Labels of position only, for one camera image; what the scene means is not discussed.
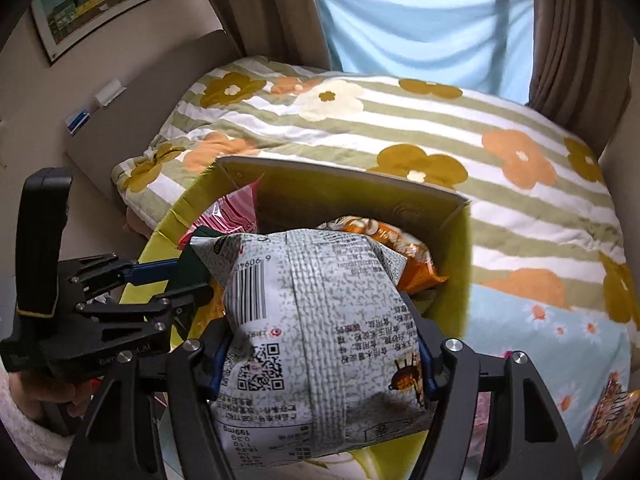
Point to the floral striped quilt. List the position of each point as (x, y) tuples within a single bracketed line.
[(543, 223)]

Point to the right brown curtain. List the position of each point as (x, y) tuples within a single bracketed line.
[(582, 63)]

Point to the light blue window cloth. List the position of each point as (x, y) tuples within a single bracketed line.
[(481, 45)]

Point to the light blue daisy tablecloth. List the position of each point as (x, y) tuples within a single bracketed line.
[(574, 351)]

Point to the chiffon cake packet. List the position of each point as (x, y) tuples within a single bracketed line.
[(420, 272)]

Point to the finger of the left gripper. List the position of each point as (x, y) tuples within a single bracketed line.
[(179, 306), (89, 277)]

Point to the brown curtain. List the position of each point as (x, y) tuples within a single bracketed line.
[(582, 63), (286, 30)]

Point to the person left hand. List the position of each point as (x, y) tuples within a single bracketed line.
[(30, 392)]

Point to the dark green packet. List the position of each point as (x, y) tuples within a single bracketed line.
[(190, 271)]

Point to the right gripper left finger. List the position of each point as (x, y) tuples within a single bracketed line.
[(118, 438)]

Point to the blue item on headboard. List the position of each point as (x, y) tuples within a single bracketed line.
[(75, 121)]

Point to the grey bed headboard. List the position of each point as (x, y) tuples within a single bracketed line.
[(126, 126)]

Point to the pink striped snack bag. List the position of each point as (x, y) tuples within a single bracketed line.
[(233, 213)]

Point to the left brown curtain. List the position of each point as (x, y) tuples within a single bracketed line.
[(286, 30)]

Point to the white item on headboard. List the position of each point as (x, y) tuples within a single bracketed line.
[(109, 92)]

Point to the dark brown noodle bag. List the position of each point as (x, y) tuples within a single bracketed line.
[(613, 416)]

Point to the grey white printed bag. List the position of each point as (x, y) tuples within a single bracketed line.
[(325, 353)]

